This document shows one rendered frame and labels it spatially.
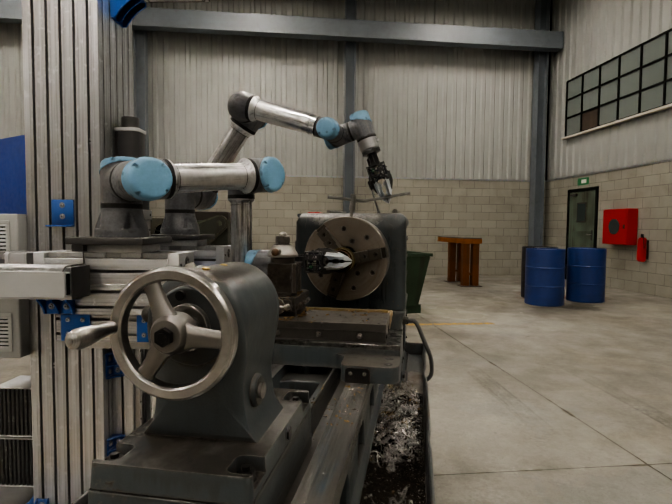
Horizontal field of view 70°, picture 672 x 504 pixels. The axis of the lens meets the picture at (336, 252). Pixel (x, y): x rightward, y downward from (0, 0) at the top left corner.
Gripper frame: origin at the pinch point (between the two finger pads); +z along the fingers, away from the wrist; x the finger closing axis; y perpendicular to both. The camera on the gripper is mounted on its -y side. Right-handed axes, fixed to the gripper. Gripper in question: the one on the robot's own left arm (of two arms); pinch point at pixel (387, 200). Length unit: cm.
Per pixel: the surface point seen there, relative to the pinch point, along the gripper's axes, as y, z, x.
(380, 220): -3.5, 6.5, -5.4
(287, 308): 76, 22, -28
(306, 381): 81, 39, -28
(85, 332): 147, 12, -27
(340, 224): 12.9, 3.7, -18.8
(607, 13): -932, -282, 526
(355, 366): 88, 37, -14
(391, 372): 88, 41, -7
